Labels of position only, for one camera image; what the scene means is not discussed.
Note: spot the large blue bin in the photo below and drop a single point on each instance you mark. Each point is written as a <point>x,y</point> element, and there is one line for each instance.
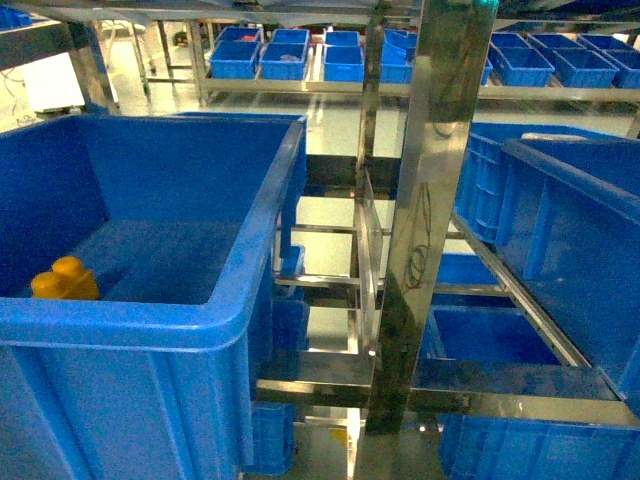
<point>179,218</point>
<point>569,231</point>

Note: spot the blue bin lower shelf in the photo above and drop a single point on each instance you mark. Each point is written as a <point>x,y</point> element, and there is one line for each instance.
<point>483,334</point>

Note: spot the large blue bin left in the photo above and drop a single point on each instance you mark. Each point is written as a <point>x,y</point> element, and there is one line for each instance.
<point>179,218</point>

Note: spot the large blue bin right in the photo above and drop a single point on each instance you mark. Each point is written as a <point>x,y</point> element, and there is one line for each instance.
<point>569,231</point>

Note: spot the far shelf blue bin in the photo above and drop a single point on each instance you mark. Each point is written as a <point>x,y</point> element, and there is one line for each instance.
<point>344,64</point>
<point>521,67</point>
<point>397,61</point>
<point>235,60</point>
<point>583,68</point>
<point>284,61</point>

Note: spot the steel rack upright post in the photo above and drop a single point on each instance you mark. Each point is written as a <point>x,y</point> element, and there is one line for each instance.
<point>448,65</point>

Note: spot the yellow toy block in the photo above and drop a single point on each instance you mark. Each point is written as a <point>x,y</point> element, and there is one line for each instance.
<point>68,279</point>

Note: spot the blue bin bottom right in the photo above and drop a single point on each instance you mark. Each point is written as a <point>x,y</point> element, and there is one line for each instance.
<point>474,447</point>

